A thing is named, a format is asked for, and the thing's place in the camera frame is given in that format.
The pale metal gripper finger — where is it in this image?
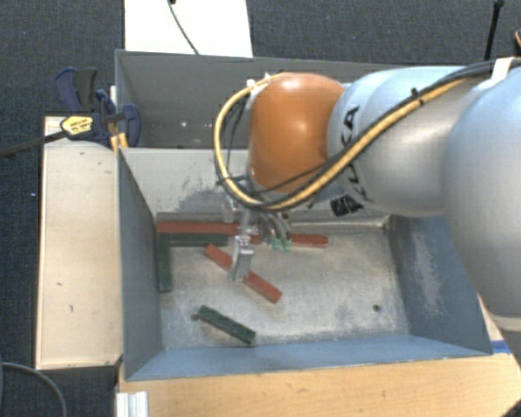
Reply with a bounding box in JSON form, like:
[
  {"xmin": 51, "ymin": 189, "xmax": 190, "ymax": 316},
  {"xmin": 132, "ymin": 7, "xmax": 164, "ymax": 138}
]
[
  {"xmin": 241, "ymin": 236, "xmax": 256, "ymax": 280},
  {"xmin": 227, "ymin": 235, "xmax": 246, "ymax": 283}
]

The red-brown flat block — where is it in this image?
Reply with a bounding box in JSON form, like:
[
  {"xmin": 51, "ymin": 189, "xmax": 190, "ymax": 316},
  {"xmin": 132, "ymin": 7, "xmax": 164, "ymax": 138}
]
[
  {"xmin": 203, "ymin": 243, "xmax": 284, "ymax": 305},
  {"xmin": 155, "ymin": 220, "xmax": 241, "ymax": 236},
  {"xmin": 248, "ymin": 231, "xmax": 330, "ymax": 250}
]

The grey metal bin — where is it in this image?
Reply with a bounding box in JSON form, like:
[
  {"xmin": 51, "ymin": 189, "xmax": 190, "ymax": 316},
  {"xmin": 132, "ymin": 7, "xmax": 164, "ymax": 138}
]
[{"xmin": 114, "ymin": 49, "xmax": 494, "ymax": 382}]

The pale wood flat board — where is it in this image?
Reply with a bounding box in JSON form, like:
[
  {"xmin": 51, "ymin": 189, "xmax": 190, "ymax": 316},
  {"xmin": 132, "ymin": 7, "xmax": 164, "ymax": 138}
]
[{"xmin": 34, "ymin": 116, "xmax": 125, "ymax": 371}]

